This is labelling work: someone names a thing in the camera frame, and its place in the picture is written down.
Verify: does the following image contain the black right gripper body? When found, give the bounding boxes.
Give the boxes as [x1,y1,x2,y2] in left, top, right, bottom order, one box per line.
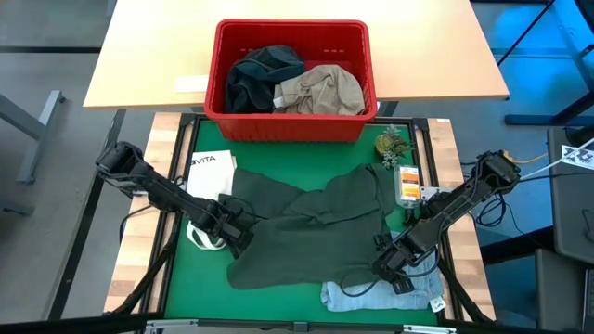
[369,233,421,289]

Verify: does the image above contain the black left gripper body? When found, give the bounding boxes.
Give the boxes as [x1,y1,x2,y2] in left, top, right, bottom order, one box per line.
[216,196,258,250]

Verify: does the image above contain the dark green sweatshirt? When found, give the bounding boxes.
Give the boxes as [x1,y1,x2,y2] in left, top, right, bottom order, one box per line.
[226,161,399,291]

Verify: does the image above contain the black garment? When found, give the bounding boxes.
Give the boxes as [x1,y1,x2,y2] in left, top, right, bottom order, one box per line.
[225,45,307,115]

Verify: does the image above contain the red plastic laundry bin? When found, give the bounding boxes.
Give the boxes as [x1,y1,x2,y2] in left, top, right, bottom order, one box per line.
[203,18,380,143]

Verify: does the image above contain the white canvas tote bag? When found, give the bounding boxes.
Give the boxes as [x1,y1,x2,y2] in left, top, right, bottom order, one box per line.
[185,148,239,251]

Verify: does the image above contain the clear package with orange label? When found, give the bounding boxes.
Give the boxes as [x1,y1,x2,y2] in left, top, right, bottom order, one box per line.
[393,163,422,209]

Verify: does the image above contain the small artificial succulent plant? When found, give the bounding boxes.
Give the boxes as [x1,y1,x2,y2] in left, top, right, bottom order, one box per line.
[372,123,413,171]

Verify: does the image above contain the white paper sheet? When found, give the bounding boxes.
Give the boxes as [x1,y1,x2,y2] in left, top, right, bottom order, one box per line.
[173,74,210,94]

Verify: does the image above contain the khaki garment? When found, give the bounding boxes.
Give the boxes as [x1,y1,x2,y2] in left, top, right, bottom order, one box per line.
[272,63,367,116]

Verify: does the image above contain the dark grey equipment case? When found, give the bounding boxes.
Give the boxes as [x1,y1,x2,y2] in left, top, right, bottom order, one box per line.
[533,248,594,333]
[547,124,594,265]

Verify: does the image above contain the white printed sticker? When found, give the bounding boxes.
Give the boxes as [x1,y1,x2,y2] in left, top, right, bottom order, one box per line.
[561,144,594,171]

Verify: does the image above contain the grey desk leg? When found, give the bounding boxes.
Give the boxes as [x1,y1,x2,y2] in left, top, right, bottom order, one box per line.
[0,90,66,185]

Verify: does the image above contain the light wooden desk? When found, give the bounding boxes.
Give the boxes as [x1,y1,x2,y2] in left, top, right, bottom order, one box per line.
[83,0,510,110]

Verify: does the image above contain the dark left gripper cable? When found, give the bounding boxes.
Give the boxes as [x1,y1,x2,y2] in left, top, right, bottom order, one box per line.
[226,195,270,222]

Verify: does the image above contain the dark gripper cable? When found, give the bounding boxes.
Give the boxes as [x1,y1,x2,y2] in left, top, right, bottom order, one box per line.
[226,195,270,222]
[339,252,441,298]

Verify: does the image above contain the dark right gripper cable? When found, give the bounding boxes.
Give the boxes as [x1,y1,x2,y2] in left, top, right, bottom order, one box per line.
[339,252,441,298]

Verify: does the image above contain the silver metal bracket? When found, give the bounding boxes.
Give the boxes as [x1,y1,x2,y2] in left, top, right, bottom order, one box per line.
[145,318,200,334]
[402,324,458,334]

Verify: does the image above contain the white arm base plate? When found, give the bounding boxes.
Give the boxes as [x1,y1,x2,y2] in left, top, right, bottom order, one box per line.
[420,186,454,200]

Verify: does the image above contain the dark blue cable bundle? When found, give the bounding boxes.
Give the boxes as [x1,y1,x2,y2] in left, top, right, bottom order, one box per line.
[472,193,511,228]

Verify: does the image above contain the yellow power cord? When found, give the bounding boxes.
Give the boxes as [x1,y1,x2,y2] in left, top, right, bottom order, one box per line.
[503,150,549,166]

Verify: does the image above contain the white cable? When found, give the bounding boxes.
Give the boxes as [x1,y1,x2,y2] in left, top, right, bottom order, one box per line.
[517,137,594,183]

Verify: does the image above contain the black desk leg frame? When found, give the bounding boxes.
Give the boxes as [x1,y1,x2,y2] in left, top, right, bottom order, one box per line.
[496,0,594,126]

